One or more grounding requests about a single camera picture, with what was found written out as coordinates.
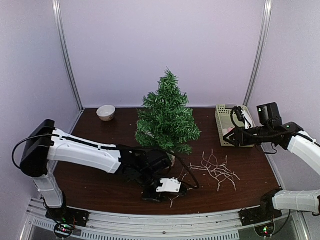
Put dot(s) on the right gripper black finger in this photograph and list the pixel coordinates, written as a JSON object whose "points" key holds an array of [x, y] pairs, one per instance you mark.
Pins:
{"points": [[230, 140], [230, 133]]}

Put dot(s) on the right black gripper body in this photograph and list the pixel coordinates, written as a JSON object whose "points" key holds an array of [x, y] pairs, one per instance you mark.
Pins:
{"points": [[249, 140]]}

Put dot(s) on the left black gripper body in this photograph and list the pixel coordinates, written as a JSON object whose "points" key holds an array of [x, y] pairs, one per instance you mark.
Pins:
{"points": [[147, 195]]}

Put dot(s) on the small green christmas tree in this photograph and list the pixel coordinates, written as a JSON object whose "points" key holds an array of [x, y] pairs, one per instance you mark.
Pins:
{"points": [[165, 121]]}

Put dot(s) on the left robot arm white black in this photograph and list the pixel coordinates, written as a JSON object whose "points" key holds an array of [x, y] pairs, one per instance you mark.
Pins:
{"points": [[142, 165]]}

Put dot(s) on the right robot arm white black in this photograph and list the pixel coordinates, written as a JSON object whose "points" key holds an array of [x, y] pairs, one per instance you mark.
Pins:
{"points": [[298, 166]]}

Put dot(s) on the beige plastic basket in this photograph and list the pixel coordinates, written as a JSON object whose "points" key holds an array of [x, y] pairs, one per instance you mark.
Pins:
{"points": [[223, 119]]}

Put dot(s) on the small white bowl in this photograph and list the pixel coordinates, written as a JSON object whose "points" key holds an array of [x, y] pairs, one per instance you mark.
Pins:
{"points": [[106, 113]]}

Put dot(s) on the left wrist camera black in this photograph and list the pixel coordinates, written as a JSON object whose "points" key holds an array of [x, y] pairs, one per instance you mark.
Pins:
{"points": [[169, 185]]}

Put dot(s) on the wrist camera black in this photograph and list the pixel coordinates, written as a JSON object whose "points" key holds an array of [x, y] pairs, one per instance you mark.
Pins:
{"points": [[269, 115], [169, 185]]}

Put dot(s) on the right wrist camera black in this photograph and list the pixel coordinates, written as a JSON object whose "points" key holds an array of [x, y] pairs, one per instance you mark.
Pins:
{"points": [[269, 115]]}

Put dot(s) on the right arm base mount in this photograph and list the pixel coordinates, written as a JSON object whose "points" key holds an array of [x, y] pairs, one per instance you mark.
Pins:
{"points": [[263, 213]]}

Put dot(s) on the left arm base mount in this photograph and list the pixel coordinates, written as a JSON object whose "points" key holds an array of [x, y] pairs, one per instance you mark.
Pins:
{"points": [[67, 215]]}

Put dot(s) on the right aluminium frame post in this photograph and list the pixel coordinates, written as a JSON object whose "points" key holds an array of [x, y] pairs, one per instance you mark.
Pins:
{"points": [[263, 36]]}

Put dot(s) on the aluminium frame post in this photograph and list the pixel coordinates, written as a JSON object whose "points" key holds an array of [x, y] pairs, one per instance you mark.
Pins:
{"points": [[263, 36], [65, 53]]}

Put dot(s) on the front aluminium rail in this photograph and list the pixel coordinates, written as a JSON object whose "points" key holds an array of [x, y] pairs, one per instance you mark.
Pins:
{"points": [[224, 225]]}

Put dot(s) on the left aluminium frame post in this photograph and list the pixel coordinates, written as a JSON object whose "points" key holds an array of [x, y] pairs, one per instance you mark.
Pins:
{"points": [[65, 53]]}

